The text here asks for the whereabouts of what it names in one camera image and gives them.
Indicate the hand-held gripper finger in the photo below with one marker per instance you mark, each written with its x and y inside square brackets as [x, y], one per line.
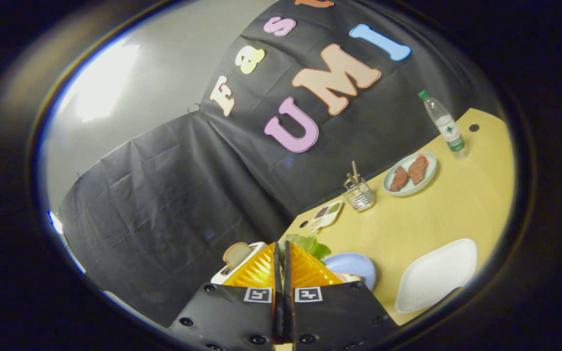
[288, 312]
[277, 312]

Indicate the green lettuce leaf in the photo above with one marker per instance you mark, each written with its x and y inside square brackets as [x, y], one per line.
[315, 248]

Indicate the bread slice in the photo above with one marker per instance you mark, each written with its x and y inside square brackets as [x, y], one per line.
[236, 254]
[349, 278]

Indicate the white toaster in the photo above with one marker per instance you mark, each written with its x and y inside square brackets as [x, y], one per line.
[218, 278]

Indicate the blue plate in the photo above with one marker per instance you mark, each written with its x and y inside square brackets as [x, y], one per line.
[354, 265]

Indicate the white divided condiment dish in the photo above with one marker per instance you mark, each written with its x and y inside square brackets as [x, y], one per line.
[325, 215]

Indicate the white plate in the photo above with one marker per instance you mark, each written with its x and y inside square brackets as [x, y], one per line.
[437, 275]

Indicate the thin wooden stick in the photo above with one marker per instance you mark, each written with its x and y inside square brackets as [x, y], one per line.
[354, 170]

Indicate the black backdrop cloth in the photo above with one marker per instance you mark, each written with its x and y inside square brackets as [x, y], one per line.
[164, 195]

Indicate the brown meat patty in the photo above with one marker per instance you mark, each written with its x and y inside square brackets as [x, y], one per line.
[399, 179]

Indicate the meat patty with red edge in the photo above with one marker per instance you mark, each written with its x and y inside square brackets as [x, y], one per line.
[417, 169]

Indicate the pale green plate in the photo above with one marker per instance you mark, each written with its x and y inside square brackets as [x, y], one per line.
[431, 169]

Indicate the clear plastic water bottle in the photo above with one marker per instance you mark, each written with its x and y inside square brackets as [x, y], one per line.
[449, 131]

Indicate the ceiling light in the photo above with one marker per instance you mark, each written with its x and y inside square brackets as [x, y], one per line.
[105, 83]

